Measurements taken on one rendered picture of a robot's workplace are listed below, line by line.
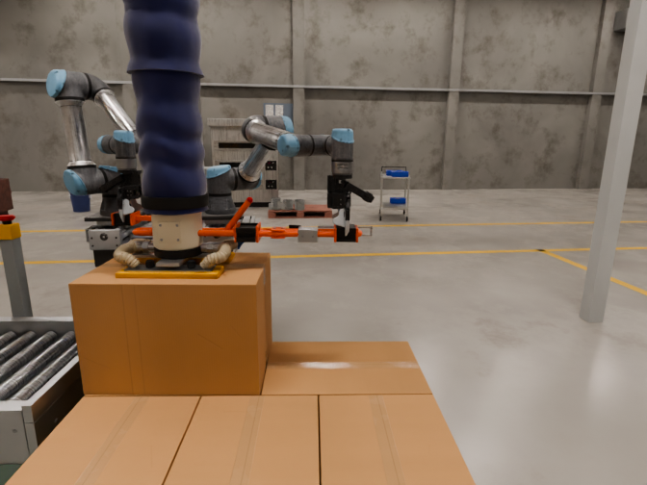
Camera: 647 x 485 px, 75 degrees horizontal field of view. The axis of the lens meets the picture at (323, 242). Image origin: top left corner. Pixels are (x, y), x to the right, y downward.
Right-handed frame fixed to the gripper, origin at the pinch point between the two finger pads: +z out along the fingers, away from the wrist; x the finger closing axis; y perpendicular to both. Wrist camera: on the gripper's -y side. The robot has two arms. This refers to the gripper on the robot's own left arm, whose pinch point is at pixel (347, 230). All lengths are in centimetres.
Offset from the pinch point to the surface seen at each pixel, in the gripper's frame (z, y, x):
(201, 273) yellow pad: 12, 49, 15
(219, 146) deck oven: -20, 213, -734
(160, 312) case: 23, 61, 20
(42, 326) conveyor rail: 51, 134, -29
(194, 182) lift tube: -18, 52, 6
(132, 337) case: 32, 71, 20
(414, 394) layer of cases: 54, -23, 18
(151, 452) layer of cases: 54, 56, 47
